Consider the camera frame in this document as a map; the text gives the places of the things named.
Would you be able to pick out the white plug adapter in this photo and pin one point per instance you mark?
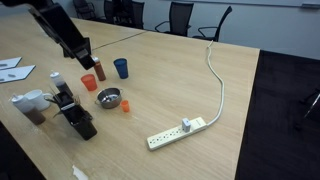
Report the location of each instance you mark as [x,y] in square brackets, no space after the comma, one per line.
[186,125]

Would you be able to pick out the metal bowl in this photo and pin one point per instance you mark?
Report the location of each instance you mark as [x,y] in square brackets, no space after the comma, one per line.
[109,99]

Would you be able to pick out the whiteboard eraser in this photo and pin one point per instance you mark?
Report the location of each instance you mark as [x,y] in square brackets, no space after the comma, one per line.
[310,5]

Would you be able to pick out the blue plastic cup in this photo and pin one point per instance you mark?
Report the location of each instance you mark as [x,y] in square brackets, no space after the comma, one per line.
[121,69]

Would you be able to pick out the white mug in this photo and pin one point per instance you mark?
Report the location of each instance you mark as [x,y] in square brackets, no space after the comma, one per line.
[37,98]

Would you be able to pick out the brown sauce squeeze bottle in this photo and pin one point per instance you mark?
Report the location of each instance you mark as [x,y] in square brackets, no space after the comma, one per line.
[99,71]

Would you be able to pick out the black office chair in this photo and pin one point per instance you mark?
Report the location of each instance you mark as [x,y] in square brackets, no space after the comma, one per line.
[218,28]
[180,16]
[83,9]
[137,13]
[116,11]

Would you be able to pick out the whiteboard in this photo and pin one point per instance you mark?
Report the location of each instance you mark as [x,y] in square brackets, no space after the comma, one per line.
[250,2]

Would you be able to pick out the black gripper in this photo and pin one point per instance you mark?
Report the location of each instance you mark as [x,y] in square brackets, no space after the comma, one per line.
[60,28]

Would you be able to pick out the large squeeze bottle half full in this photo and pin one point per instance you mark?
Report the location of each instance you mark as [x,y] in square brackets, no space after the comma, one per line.
[28,109]

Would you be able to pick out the black cutlery caddy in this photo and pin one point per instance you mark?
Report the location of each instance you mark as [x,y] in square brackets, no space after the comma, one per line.
[80,121]

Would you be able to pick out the large orange plastic cup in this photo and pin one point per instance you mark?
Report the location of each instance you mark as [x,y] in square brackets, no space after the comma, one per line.
[89,84]

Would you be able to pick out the white power strip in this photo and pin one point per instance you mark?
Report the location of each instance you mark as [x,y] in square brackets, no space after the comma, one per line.
[173,134]

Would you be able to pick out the black chair base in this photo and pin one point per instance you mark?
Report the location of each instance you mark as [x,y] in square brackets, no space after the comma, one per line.
[311,103]

